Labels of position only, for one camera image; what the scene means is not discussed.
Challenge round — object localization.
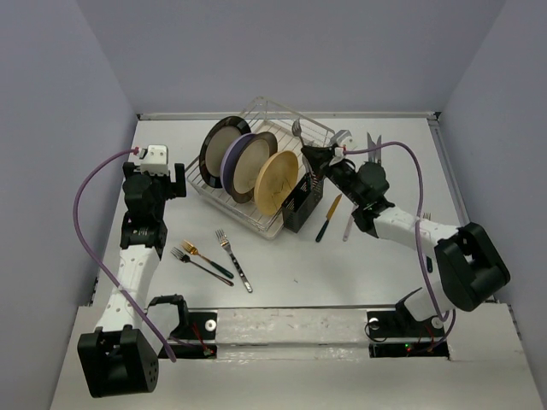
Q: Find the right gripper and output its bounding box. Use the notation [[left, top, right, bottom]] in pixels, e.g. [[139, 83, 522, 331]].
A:
[[303, 143, 363, 206]]

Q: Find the silver fork teal handle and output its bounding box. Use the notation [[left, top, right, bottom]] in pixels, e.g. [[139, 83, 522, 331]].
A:
[[304, 171, 318, 194]]

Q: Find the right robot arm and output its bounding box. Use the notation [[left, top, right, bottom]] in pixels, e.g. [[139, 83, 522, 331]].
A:
[[302, 145, 510, 335]]

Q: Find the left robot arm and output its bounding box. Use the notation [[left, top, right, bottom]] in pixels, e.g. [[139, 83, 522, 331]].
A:
[[77, 162, 189, 398]]

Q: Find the yellow plate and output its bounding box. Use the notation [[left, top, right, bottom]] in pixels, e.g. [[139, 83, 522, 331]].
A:
[[254, 150, 299, 216]]

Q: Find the black utensil caddy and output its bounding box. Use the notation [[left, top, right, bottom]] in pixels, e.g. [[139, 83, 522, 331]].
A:
[[281, 173, 324, 233]]

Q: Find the grey brown plate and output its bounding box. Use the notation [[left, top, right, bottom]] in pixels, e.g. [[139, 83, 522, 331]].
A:
[[231, 132, 278, 203]]

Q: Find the black rimmed plate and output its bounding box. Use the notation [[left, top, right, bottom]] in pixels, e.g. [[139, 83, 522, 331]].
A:
[[198, 116, 250, 189]]

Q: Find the purple plate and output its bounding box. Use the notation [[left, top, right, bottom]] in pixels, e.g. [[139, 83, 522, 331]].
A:
[[220, 132, 255, 193]]

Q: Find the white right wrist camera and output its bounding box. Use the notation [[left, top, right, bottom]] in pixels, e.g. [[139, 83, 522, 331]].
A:
[[329, 130, 357, 166]]

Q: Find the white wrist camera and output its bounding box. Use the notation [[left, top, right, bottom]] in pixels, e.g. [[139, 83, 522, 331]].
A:
[[138, 144, 169, 177], [329, 130, 357, 166]]

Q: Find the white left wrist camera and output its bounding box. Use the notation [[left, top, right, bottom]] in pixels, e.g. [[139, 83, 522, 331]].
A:
[[138, 144, 169, 177]]

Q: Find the gold knife green handle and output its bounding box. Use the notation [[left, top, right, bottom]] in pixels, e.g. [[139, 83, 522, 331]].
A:
[[315, 193, 343, 243]]

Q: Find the knife teal handle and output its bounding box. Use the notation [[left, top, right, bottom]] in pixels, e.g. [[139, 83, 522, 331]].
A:
[[367, 132, 374, 150]]

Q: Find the knife dark handle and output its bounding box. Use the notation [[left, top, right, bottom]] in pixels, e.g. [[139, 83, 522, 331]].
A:
[[374, 135, 382, 165]]

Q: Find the gold fork green handle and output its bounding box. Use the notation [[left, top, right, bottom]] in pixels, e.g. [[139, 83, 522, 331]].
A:
[[181, 240, 234, 279]]

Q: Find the dark fork thin handle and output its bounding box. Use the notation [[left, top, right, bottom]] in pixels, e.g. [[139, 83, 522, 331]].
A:
[[170, 248, 234, 287]]

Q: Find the metal wire dish rack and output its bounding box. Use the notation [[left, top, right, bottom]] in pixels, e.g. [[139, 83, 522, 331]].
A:
[[185, 97, 334, 239]]

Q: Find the silver fork perforated handle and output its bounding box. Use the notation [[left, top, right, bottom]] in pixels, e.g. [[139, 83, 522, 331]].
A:
[[215, 229, 253, 293]]

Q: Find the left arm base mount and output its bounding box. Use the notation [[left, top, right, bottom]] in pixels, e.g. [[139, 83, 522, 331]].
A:
[[147, 295, 218, 360]]

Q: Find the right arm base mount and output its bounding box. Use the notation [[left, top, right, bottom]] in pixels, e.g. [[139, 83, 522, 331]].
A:
[[364, 290, 450, 359]]

